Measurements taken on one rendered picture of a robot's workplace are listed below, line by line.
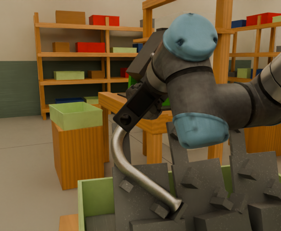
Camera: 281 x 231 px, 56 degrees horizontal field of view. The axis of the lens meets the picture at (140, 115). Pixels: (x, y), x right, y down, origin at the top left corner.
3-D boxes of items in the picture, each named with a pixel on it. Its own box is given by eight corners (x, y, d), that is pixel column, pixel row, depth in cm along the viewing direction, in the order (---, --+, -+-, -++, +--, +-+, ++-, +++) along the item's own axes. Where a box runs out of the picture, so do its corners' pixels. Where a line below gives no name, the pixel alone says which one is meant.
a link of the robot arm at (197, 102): (262, 134, 39) (241, 65, 41) (196, 143, 34) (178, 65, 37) (228, 144, 46) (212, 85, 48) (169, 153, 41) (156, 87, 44)
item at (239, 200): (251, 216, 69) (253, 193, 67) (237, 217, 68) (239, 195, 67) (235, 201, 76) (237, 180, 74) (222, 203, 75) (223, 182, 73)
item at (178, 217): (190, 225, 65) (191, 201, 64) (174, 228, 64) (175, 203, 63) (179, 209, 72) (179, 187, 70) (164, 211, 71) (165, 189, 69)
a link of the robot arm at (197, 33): (178, 61, 36) (165, 7, 38) (155, 91, 46) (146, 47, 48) (229, 58, 38) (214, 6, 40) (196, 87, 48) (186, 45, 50)
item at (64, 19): (166, 109, 691) (168, 16, 642) (42, 120, 571) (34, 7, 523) (156, 106, 739) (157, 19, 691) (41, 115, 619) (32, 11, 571)
